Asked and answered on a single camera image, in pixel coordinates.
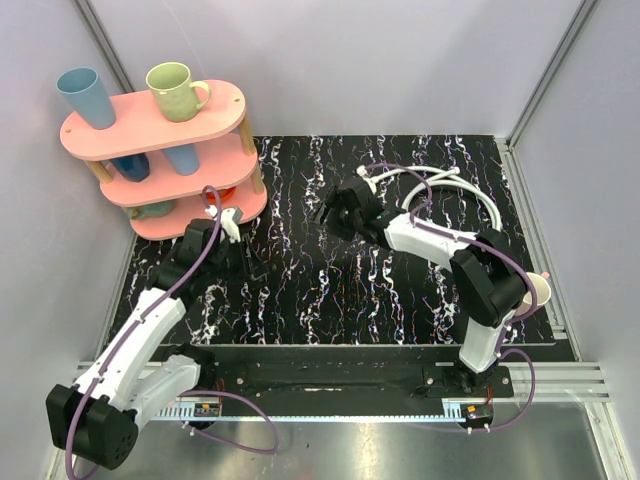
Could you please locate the light blue tall cup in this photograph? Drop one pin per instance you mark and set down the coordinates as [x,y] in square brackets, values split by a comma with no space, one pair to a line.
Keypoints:
[83,89]

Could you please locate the green mug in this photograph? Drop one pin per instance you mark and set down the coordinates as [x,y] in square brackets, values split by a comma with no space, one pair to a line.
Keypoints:
[178,97]

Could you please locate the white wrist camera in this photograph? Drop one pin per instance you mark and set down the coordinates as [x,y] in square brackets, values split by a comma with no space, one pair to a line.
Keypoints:
[370,181]
[229,219]

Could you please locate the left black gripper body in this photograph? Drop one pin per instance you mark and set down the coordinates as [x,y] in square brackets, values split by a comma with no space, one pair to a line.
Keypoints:
[242,255]

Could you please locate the light blue cup middle shelf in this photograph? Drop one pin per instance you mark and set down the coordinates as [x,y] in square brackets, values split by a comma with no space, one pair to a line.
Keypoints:
[184,159]

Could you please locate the pink beige cup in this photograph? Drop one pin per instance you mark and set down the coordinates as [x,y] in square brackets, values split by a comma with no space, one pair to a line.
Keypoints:
[542,290]

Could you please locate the black marbled mat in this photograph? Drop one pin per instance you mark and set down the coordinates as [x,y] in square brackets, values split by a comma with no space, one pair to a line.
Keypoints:
[322,290]

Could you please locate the orange bowl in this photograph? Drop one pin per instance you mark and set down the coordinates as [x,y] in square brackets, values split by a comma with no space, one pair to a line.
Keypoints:
[224,194]

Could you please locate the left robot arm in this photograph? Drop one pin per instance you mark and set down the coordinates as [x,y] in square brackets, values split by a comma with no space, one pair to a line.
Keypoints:
[99,417]

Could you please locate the teal mug bottom shelf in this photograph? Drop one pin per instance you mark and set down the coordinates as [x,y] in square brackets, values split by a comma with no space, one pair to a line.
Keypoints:
[153,210]

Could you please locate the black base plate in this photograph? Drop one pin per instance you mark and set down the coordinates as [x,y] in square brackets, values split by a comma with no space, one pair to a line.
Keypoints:
[352,381]

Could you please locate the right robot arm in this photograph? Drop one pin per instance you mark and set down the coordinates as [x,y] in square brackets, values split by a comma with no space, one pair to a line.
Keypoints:
[493,289]

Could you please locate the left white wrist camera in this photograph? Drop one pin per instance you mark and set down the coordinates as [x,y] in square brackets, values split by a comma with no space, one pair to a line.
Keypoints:
[229,219]

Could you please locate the pink three-tier shelf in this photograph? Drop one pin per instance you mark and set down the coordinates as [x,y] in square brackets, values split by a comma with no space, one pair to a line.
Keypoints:
[220,133]

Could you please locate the dark blue cup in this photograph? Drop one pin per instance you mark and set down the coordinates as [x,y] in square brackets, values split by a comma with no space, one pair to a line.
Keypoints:
[134,168]

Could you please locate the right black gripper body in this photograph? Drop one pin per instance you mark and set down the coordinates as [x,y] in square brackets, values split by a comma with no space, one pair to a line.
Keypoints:
[345,221]

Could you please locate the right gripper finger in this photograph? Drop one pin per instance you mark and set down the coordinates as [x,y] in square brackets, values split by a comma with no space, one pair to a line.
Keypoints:
[321,213]
[337,198]

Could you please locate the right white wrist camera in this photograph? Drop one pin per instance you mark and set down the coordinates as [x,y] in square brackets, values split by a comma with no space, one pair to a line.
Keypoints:
[370,181]

